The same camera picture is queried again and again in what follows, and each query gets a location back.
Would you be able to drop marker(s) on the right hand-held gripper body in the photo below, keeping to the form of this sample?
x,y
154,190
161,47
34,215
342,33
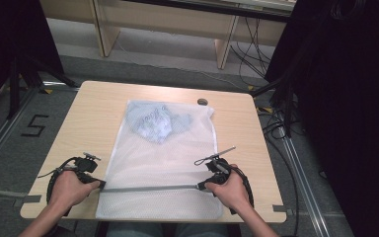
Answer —
x,y
218,169

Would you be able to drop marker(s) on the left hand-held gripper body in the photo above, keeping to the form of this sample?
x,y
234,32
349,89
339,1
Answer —
x,y
86,165

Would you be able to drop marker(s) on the white mesh laundry bag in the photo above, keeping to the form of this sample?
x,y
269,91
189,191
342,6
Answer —
x,y
164,164

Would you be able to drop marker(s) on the person's right hand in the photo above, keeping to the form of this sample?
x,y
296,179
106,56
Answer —
x,y
230,192

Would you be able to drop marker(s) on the person's left hand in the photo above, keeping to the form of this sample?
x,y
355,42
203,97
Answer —
x,y
67,192

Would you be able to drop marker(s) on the grey tape strip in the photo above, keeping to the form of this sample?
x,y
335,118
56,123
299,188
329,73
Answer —
x,y
28,199
281,209

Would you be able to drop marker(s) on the light blue garment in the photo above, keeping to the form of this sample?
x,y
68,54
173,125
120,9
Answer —
x,y
158,121

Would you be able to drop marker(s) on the black metal stand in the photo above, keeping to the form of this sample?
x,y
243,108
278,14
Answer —
x,y
15,85
288,108

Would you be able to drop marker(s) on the black curtain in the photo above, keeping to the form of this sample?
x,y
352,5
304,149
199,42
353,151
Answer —
x,y
10,39
348,98

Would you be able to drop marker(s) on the light wooden desk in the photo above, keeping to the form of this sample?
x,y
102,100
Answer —
x,y
164,19

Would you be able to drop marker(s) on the metal floor rail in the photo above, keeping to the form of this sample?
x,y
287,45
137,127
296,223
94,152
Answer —
x,y
304,184
3,131

